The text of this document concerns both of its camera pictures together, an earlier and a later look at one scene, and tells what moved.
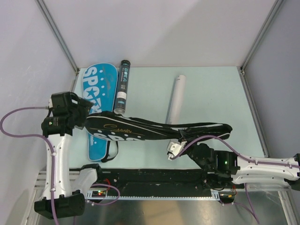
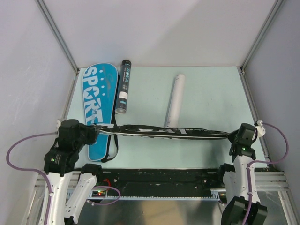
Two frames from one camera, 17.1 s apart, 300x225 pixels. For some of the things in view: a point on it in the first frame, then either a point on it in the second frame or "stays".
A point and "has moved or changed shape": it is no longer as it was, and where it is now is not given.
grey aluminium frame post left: [59, 35] stays
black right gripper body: [189, 152] to [233, 136]
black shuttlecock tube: [121, 95] stays
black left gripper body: [80, 111] to [88, 136]
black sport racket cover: [108, 125] has moved or changed shape
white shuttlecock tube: [174, 113] stays
